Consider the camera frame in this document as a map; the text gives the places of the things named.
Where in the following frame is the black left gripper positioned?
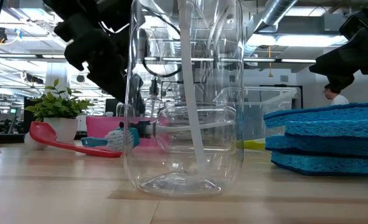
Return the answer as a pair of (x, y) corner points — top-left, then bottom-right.
(43, 0), (133, 103)

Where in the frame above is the long ceiling light strip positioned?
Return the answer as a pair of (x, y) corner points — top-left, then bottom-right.
(0, 53), (368, 65)

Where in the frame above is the person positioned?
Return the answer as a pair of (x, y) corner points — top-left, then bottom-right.
(323, 83), (350, 106)

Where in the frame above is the silver spiral air duct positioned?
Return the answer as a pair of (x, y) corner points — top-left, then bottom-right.
(244, 0), (298, 58)

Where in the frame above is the green plant in white pot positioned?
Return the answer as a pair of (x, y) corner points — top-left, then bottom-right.
(24, 78), (95, 144)

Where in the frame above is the blue sponge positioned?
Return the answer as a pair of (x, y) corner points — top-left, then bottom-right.
(263, 101), (368, 129)
(270, 151), (368, 177)
(265, 135), (368, 159)
(285, 119), (368, 140)

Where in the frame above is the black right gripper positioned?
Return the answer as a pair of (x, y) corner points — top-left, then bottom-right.
(309, 4), (368, 90)

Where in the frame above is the red spoon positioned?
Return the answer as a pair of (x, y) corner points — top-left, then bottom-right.
(29, 121), (123, 159)

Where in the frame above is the blue dish brush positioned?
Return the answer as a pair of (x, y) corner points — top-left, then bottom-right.
(80, 126), (140, 152)

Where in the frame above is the green dish brush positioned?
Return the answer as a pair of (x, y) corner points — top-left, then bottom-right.
(236, 138), (267, 152)

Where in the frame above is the large clear plastic bin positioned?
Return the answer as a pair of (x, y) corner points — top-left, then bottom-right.
(214, 86), (298, 146)

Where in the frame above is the red plastic tray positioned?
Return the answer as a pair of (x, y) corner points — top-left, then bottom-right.
(85, 116), (159, 147)

